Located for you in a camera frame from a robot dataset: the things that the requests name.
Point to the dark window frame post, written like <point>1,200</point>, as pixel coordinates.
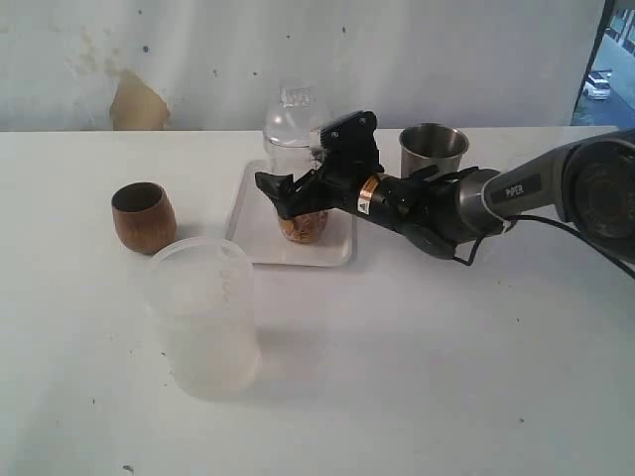
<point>607,12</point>

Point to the wooden block pieces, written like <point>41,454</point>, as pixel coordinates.
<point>304,229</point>

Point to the brown wooden cup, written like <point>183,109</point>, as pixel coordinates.
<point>143,217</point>

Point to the clear graduated shaker cup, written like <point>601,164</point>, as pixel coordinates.
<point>288,161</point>

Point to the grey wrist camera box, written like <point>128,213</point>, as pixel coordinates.
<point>340,133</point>

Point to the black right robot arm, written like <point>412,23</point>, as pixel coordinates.
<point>590,183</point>

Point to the white rectangular tray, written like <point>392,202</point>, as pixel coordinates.
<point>253,226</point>

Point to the stainless steel tumbler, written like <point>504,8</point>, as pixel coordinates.
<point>431,144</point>

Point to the clear dome shaker lid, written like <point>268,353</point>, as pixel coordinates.
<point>297,106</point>

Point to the translucent plastic lidded container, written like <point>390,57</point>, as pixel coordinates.
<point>199,292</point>

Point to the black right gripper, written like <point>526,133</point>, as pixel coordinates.
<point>334,184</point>

